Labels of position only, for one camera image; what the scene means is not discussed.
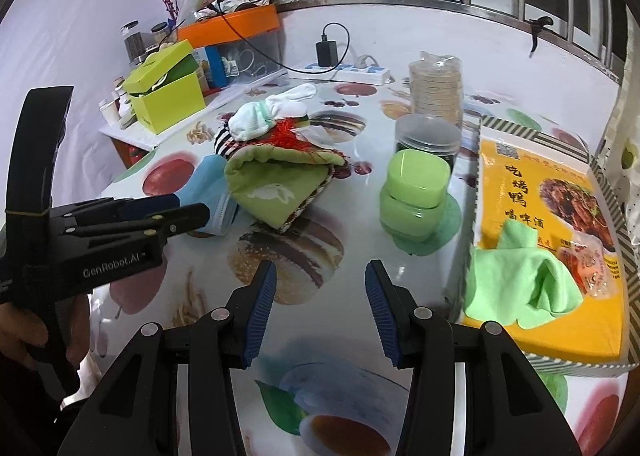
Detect small white bottles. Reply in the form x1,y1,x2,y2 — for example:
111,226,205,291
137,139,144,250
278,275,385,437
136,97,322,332
97,76,136,129

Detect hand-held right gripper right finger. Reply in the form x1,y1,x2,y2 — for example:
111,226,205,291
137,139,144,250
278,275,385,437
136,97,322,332
365,260,583,456

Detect clear plastic jar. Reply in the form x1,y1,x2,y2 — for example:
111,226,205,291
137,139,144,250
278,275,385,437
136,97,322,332
395,114,461,174

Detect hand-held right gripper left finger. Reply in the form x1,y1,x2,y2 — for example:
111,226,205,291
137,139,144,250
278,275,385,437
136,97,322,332
57,260,278,456

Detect black and white striped sock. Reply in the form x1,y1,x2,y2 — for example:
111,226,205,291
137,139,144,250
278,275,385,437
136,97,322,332
214,123,242,157

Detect black clip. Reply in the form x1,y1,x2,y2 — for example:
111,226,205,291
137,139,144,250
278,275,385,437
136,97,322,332
527,16,555,55

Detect green cloth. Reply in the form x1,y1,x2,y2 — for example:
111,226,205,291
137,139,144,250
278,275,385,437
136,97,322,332
462,221,586,329

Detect green cloth pouch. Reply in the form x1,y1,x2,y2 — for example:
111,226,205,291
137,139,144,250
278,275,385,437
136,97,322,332
223,143,351,235

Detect blue carton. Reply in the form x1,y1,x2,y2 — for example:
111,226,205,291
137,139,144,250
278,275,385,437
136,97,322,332
192,45,229,90

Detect white and green sock ball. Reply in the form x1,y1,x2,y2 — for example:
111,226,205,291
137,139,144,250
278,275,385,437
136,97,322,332
229,101,277,142

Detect green jar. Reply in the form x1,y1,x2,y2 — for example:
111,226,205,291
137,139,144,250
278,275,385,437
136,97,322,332
379,150,451,243

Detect orange sauce packet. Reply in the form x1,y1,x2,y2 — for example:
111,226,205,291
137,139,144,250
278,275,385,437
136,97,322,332
559,241,617,298

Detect blue face mask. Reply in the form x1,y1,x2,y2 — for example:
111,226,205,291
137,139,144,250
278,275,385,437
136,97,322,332
175,156,239,237

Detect white power strip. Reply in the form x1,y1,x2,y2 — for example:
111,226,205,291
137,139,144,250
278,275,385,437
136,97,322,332
290,61,391,86

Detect glass jar with black lid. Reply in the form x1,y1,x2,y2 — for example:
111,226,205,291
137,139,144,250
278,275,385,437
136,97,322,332
120,20,144,62

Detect black charger with cable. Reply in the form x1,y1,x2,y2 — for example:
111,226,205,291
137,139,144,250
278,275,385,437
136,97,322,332
212,6,351,73

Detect clear storage box orange lid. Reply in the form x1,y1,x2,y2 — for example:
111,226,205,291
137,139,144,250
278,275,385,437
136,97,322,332
177,4,283,87

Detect metal window railing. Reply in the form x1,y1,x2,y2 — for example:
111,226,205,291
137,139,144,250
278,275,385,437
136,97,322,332
260,0,632,87

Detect lime green cardboard box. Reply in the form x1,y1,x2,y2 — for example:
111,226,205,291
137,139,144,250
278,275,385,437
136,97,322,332
122,39,208,134

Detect person's left hand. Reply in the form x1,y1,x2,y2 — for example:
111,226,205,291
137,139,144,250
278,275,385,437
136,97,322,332
0,293,93,372

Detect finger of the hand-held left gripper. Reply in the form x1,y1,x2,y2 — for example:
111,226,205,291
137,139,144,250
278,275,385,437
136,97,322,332
50,193,181,228
65,203,211,249

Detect yellow printed cardboard box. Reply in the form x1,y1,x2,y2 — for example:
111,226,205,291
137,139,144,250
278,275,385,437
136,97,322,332
447,116,640,379

